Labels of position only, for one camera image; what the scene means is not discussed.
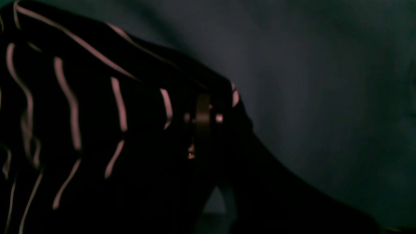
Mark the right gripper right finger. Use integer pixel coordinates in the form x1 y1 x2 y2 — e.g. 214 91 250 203
212 112 383 234

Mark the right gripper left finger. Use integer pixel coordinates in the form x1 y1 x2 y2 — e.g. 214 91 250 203
140 94 212 234

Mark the navy white striped t-shirt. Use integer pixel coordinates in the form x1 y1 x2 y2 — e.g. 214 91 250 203
1 0 248 234

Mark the teal table cloth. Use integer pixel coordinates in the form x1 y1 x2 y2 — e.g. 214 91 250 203
0 0 416 228

